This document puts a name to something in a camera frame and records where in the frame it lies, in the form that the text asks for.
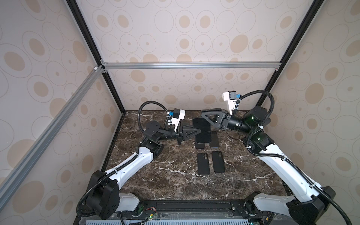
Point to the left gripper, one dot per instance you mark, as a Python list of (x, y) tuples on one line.
[(182, 133)]

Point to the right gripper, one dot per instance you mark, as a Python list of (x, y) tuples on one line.
[(221, 119)]

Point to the black phone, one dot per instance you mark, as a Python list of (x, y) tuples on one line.
[(199, 145), (205, 136)]

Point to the black phone case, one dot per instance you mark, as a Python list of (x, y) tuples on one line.
[(203, 164), (218, 162)]

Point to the blue phone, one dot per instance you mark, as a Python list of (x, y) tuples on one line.
[(214, 140)]

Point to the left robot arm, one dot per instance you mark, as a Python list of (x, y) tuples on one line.
[(103, 197)]

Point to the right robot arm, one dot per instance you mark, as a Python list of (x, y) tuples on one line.
[(308, 200)]

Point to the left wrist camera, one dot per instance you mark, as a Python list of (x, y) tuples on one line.
[(174, 117)]

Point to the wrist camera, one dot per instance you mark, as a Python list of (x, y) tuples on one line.
[(233, 100), (174, 117)]

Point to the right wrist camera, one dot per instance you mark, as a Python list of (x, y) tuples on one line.
[(233, 100)]

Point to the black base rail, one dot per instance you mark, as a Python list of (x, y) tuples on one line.
[(190, 212)]

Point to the horizontal aluminium rail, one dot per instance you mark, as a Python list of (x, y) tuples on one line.
[(197, 65)]

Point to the right black corner post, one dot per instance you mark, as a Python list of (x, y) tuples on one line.
[(302, 24)]

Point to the black corner post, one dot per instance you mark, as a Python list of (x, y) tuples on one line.
[(302, 24), (82, 25)]

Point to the left black corner post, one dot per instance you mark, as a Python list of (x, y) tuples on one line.
[(82, 25)]

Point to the left aluminium rail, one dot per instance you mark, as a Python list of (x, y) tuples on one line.
[(22, 169)]

